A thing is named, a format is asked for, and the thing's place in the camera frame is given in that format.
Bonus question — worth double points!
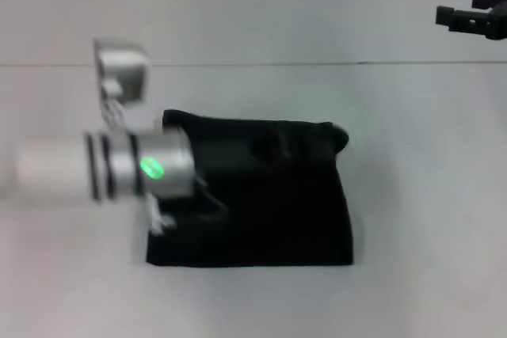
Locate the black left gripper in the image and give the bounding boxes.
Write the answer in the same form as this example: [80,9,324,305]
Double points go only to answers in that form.
[192,138,261,173]

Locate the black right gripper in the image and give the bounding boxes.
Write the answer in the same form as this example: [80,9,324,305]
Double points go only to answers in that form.
[434,0,507,41]

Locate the black shirt with FREE print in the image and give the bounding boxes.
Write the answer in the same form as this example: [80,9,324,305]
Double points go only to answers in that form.
[144,108,355,267]

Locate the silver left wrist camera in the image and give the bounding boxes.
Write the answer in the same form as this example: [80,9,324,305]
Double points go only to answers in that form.
[93,38,155,133]

